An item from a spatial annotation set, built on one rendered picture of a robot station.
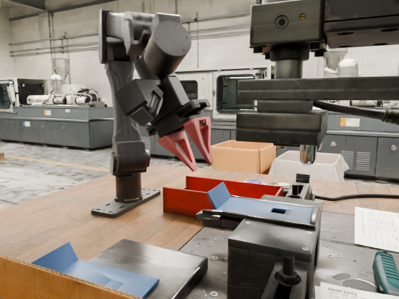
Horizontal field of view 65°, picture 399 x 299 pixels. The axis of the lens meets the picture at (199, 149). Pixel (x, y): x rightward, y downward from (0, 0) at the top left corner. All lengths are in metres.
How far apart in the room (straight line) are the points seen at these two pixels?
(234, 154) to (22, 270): 2.47
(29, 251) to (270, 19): 0.52
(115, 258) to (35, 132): 8.27
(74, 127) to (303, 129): 7.31
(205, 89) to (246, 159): 2.93
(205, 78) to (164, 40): 5.07
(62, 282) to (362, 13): 0.43
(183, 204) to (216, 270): 0.23
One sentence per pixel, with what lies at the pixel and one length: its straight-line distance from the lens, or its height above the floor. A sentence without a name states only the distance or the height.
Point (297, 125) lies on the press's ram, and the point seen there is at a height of 1.13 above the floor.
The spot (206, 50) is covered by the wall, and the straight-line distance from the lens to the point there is 7.77.
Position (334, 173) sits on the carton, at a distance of 2.68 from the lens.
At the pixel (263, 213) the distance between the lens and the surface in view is 0.48.
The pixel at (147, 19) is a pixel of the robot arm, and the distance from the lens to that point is 0.56.
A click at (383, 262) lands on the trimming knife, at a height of 0.92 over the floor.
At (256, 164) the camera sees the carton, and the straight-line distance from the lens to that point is 2.74.
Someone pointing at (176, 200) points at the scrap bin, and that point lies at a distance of 0.71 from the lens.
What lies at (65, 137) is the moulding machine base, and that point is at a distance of 7.87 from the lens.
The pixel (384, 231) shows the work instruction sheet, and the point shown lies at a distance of 0.73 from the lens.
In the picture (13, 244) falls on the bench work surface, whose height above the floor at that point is 0.90.
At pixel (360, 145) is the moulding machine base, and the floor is 0.52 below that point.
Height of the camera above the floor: 1.16
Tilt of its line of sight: 9 degrees down
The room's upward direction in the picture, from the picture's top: straight up
